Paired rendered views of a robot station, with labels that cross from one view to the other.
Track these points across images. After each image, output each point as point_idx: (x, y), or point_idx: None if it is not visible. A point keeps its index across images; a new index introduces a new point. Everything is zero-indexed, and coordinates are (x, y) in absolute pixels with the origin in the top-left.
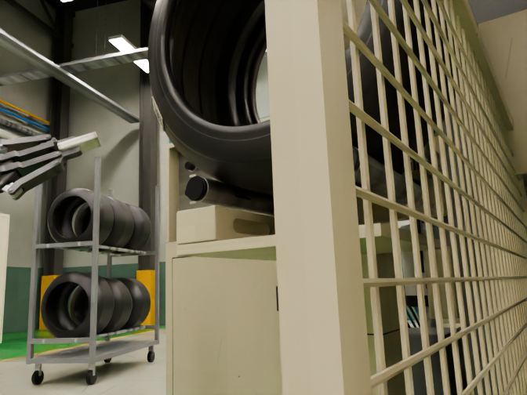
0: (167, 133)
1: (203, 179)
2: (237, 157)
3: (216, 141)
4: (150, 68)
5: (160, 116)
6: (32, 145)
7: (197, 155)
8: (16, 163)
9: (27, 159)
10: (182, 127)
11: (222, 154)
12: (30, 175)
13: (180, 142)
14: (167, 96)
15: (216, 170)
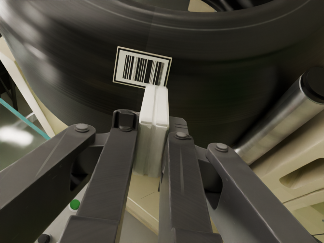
0: (176, 87)
1: (318, 67)
2: (323, 17)
3: (287, 18)
4: (78, 16)
5: (165, 56)
6: (54, 191)
7: (267, 61)
8: (188, 235)
9: (118, 239)
10: (224, 38)
11: (306, 26)
12: (284, 227)
13: (229, 64)
14: (157, 21)
15: (296, 64)
